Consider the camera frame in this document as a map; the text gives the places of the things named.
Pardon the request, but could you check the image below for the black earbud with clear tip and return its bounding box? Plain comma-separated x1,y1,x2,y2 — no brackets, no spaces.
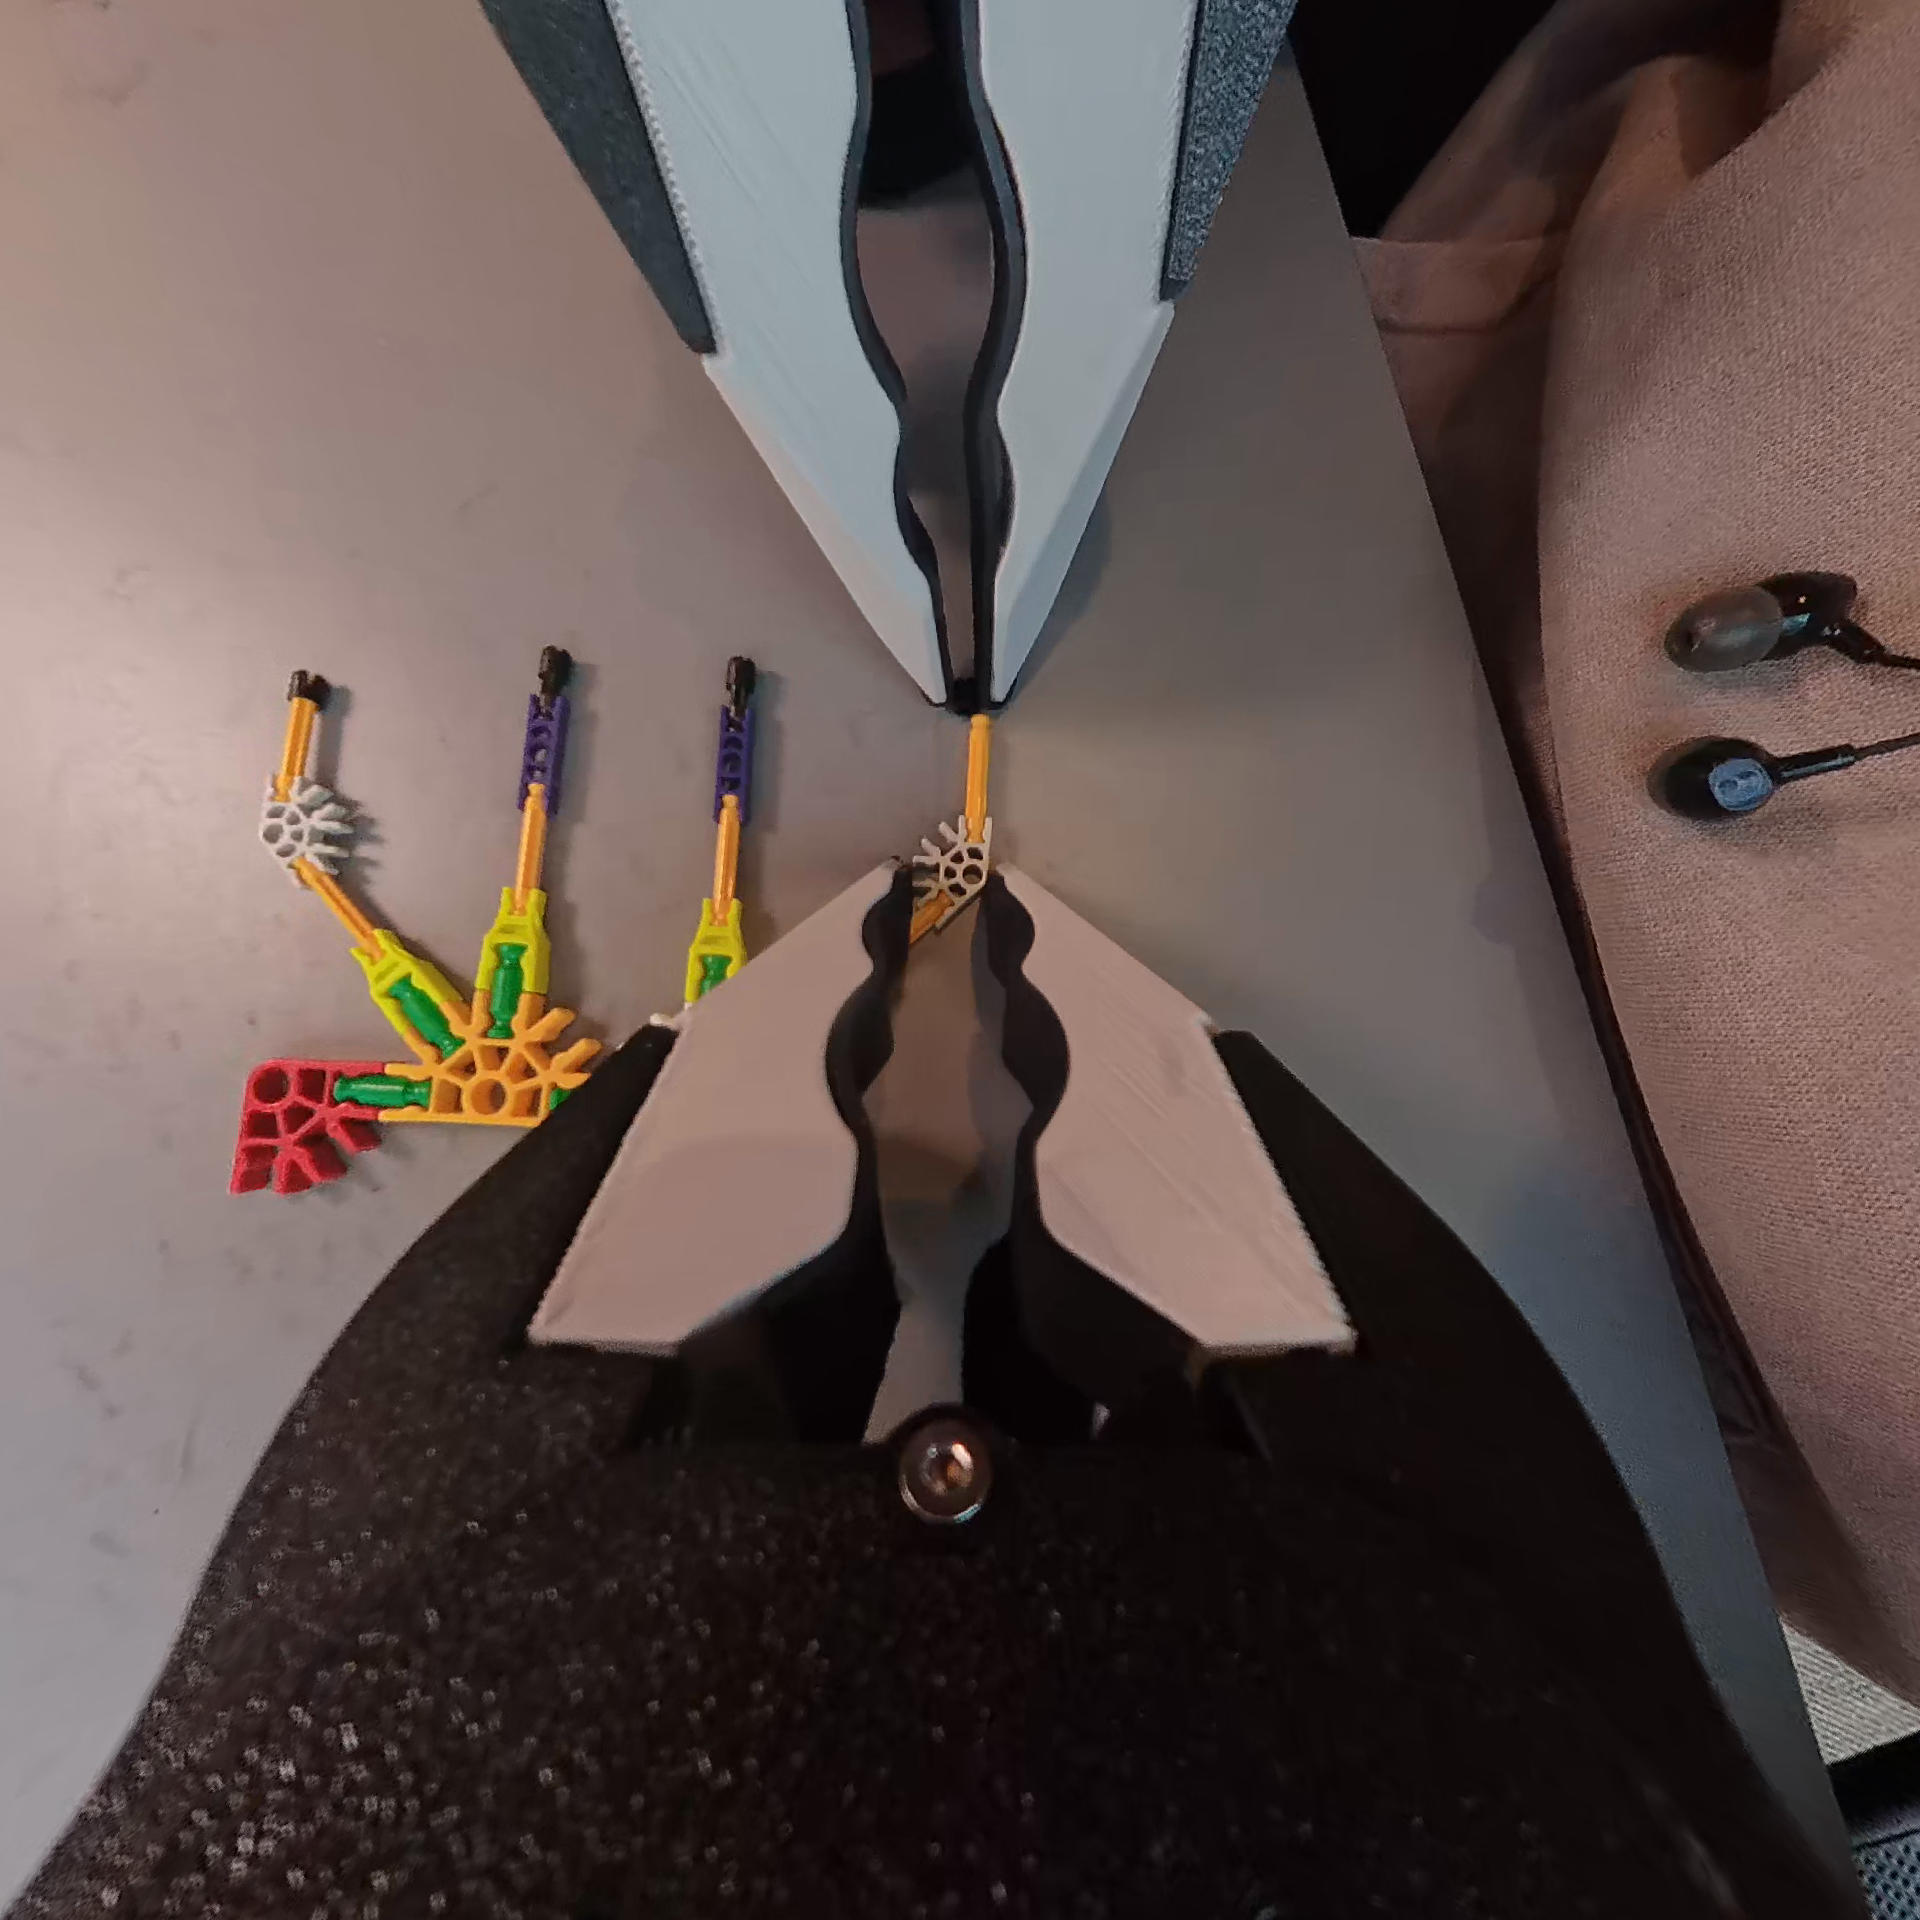
1662,571,1878,672

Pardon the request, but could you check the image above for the black earbud with logo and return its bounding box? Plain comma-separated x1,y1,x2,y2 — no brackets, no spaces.
1644,735,1825,822

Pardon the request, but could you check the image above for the colourful rod-and-connector toy animal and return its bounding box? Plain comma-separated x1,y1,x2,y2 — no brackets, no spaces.
229,646,1000,1198

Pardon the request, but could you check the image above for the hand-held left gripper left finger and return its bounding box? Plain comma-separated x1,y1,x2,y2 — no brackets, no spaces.
530,861,921,1445

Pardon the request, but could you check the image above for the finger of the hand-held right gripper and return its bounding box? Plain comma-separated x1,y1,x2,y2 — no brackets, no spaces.
608,0,969,709
967,0,1201,709

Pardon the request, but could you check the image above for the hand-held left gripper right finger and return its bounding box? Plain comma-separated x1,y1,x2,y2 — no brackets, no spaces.
977,864,1355,1445

